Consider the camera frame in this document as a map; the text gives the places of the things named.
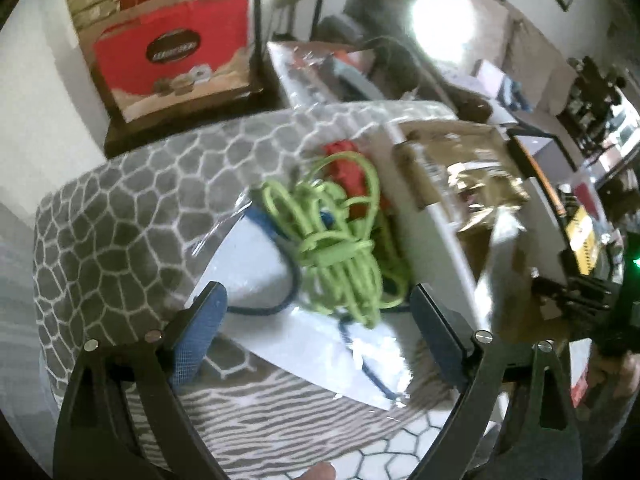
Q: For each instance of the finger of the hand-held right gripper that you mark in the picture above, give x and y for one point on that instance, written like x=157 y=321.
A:
x=575 y=292

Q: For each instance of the person's right hand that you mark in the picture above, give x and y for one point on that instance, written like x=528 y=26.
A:
x=607 y=377

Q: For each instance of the grey white patterned blanket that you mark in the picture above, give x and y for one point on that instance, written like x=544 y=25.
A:
x=125 y=220

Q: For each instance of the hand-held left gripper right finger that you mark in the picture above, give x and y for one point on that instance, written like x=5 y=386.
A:
x=435 y=330

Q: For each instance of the brown sofa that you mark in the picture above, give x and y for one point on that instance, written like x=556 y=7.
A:
x=530 y=60

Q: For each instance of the cardboard carrier box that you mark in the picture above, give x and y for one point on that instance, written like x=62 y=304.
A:
x=435 y=230

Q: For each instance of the black television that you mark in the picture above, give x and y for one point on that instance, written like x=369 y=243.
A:
x=370 y=0

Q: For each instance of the flat gold box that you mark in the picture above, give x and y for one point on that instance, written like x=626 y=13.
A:
x=94 y=2
x=97 y=19

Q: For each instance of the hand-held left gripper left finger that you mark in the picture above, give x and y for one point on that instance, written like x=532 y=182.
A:
x=197 y=345

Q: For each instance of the red collection gift box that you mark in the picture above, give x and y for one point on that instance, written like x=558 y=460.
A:
x=125 y=60

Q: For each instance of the clear plastic bag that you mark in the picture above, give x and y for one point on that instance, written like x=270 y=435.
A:
x=300 y=75

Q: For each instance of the yellow black striped item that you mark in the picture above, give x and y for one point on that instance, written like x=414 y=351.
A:
x=580 y=240

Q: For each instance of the large gold packet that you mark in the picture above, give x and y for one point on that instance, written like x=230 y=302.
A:
x=480 y=185

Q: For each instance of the person's left hand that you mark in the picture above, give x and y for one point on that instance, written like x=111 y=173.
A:
x=315 y=472

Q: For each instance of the dark shelf unit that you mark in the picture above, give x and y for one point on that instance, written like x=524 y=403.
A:
x=595 y=105

